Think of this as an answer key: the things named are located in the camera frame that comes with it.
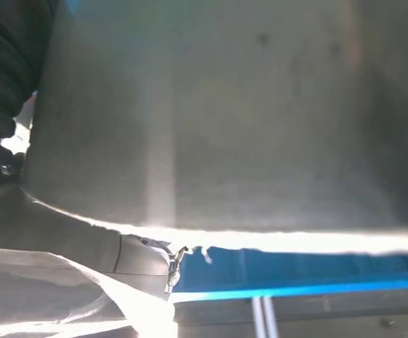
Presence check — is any blue metal shelf rack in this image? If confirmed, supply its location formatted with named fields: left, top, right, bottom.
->
left=170, top=246, right=408, bottom=304

